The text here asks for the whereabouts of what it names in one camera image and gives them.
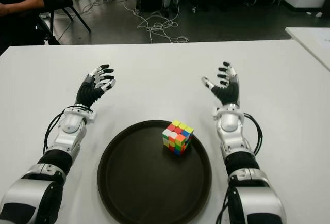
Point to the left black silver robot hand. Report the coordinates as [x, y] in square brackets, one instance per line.
[87, 93]

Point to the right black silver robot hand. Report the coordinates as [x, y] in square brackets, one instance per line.
[229, 92]

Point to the multicoloured Rubik's cube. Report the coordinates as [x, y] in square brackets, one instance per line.
[178, 137]

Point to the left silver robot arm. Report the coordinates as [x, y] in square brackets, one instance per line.
[33, 190]

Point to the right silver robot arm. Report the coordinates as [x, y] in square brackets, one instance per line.
[245, 172]

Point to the dark round plate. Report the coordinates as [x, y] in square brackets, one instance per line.
[154, 180]

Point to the small white caster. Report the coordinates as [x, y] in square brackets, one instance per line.
[194, 9]

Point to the black folding chair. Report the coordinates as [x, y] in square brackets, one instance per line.
[62, 0]

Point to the white side table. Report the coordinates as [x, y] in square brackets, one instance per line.
[309, 38]

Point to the seated person in black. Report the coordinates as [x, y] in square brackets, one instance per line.
[15, 28]

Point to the white paper sheet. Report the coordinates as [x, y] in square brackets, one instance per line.
[324, 39]

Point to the small white floor object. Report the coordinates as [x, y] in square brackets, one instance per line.
[319, 14]

